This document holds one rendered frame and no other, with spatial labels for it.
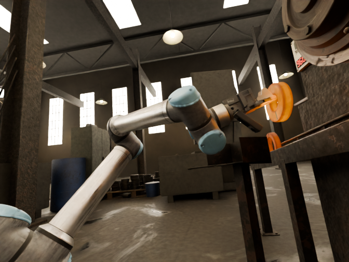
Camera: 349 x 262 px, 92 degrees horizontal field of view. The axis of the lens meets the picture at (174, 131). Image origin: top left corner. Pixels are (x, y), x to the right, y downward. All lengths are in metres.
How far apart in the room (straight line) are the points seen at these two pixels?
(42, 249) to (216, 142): 0.67
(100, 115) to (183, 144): 6.08
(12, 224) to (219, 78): 3.29
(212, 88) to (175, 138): 7.60
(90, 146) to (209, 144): 3.29
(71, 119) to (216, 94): 11.89
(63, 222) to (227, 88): 3.13
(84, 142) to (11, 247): 3.10
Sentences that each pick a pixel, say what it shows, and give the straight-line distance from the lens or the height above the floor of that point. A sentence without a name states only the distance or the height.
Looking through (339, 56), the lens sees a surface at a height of 0.91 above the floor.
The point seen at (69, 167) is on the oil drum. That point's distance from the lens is 3.57.
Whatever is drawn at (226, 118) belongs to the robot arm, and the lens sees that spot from 0.68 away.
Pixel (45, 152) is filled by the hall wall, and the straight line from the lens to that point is 14.86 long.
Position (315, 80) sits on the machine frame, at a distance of 1.12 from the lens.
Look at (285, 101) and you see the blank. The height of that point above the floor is 0.81.
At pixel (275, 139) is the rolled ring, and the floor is 0.72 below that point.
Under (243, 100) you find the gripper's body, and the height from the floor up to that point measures 0.84.
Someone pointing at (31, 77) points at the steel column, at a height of 2.01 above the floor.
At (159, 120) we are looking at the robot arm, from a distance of 0.60.
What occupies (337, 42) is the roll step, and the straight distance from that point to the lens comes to 0.75.
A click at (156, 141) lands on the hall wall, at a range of 10.88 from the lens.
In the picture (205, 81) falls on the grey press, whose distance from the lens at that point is 3.40.
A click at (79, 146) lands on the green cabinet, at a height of 1.11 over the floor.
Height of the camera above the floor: 0.63
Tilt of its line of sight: 10 degrees up
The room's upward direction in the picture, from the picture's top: 5 degrees counter-clockwise
